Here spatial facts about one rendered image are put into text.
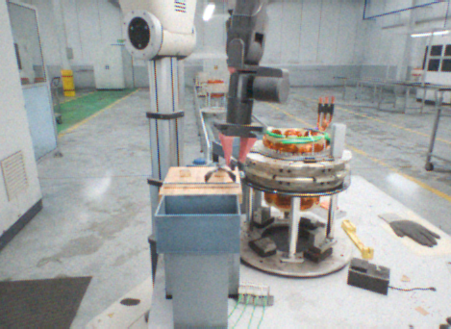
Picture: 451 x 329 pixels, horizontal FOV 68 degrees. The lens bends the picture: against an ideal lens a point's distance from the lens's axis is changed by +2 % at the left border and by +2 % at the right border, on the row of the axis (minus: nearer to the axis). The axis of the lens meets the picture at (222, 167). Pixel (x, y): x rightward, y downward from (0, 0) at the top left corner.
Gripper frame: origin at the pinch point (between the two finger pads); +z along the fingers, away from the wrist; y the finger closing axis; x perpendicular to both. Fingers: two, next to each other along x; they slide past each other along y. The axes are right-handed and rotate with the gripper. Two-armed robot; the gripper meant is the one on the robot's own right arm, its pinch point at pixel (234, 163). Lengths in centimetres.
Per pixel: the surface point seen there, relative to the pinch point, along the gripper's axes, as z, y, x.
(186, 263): 19.5, -10.9, -9.7
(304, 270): 30.3, 23.6, 2.7
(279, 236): 30.9, 25.4, 25.0
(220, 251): 15.4, -4.5, -12.6
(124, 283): 110, -30, 123
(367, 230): 28, 57, 23
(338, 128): -8.5, 30.2, 8.9
